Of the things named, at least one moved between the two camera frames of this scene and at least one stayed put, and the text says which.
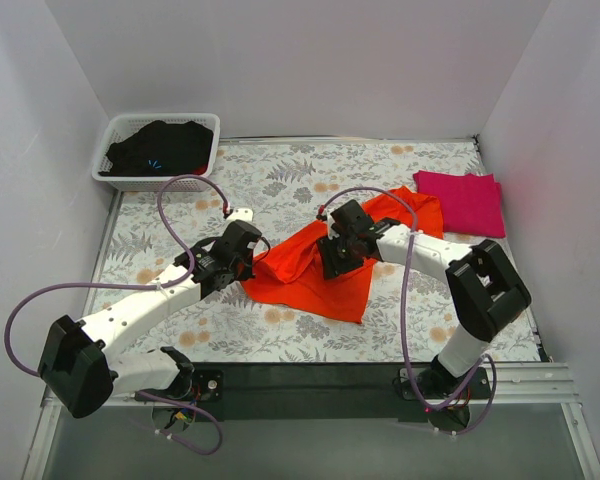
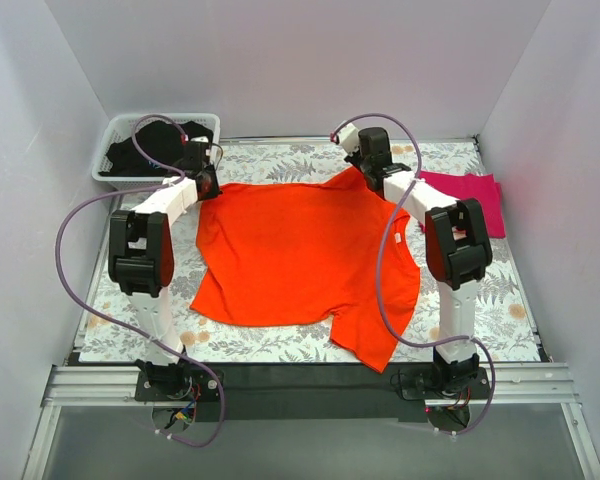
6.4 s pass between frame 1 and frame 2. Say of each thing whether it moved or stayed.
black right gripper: moved
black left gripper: moved
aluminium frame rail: stayed
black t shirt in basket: stayed
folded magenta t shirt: stayed
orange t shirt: moved
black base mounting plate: stayed
